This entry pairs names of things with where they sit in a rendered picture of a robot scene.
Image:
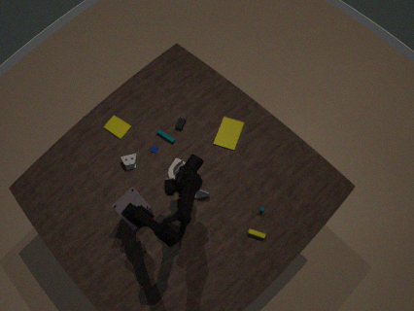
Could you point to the teal rectangular bar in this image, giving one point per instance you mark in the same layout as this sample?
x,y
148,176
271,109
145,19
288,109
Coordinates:
x,y
170,139

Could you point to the olive yellow flat square plate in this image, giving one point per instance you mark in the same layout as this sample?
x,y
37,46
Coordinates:
x,y
117,127

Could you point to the yellow rectangular bar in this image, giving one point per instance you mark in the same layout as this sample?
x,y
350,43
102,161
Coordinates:
x,y
256,233

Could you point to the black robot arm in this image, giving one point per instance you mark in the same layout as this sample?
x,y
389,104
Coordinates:
x,y
190,181

